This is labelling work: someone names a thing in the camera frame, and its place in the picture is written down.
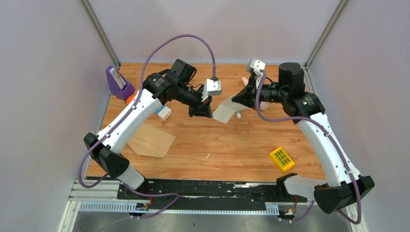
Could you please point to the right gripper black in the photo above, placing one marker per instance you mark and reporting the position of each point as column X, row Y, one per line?
column 247, row 96

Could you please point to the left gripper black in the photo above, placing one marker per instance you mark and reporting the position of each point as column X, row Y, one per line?
column 202, row 109

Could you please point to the beige letter paper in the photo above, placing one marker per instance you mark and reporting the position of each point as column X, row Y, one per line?
column 227, row 109

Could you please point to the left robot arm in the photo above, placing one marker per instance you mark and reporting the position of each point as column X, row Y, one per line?
column 157, row 89

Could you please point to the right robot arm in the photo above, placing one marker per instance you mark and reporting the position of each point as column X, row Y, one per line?
column 343, row 184

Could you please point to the brown paper envelope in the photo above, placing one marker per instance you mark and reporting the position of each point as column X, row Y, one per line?
column 150, row 141

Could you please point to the green white glue stick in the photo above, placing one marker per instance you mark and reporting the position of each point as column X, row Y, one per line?
column 238, row 114

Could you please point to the blue white toy block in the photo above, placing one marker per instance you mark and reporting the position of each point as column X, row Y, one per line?
column 164, row 112

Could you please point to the yellow toy block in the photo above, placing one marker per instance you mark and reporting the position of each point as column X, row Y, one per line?
column 281, row 159

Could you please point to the purple holder stand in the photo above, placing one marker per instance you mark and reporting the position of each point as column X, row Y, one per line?
column 119, row 86

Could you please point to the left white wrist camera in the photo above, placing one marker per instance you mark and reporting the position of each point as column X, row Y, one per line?
column 211, row 88

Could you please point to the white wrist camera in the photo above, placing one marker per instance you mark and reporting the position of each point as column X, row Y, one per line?
column 255, row 67
column 211, row 88

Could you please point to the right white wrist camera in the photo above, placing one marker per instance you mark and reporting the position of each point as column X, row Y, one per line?
column 255, row 67

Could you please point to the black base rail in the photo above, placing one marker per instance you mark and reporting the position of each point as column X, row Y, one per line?
column 211, row 196

